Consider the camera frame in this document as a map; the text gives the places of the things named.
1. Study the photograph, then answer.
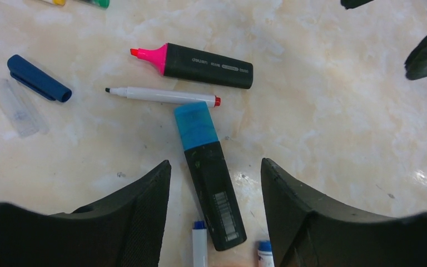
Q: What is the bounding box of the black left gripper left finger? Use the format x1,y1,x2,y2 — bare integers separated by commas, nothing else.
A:
0,161,171,266

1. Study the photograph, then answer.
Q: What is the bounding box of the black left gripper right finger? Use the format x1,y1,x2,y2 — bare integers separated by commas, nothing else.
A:
261,158,427,266

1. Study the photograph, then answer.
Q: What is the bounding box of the small blue capped marker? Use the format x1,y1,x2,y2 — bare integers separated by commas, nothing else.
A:
192,220,208,267

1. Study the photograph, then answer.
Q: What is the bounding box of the blue capped black highlighter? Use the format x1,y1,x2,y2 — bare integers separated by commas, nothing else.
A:
174,102,247,251

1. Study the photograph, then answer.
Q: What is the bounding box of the red capped white marker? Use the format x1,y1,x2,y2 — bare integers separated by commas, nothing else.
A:
105,87,221,107

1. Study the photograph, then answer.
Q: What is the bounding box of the clear teal pen cap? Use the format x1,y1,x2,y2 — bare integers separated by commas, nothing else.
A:
0,78,49,138

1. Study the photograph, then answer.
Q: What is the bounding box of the pink capped black highlighter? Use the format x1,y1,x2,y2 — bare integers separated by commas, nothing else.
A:
130,43,254,89

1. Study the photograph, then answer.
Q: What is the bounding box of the dark blue pen cap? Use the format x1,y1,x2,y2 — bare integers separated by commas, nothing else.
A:
7,55,72,103

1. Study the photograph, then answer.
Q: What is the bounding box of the green gel pen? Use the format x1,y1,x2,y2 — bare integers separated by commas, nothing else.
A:
81,0,110,8

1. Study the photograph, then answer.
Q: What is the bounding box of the yellow capped white pen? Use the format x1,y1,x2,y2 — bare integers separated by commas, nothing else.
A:
43,0,66,6

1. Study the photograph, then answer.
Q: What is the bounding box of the blue capped white marker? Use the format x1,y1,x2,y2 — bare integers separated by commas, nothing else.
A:
257,240,275,267

